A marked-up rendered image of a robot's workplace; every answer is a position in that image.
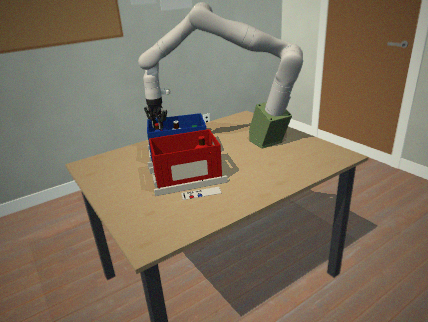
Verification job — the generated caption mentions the red plastic crate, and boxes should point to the red plastic crate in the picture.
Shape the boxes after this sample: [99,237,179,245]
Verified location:
[149,130,222,188]

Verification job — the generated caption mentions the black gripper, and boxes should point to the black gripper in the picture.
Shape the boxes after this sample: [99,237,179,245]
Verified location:
[144,97,167,130]

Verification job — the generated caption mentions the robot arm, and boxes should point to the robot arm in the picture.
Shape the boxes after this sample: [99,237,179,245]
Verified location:
[138,3,303,116]

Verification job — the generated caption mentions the white paper pick list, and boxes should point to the white paper pick list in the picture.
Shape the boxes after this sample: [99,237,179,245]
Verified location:
[181,187,222,200]

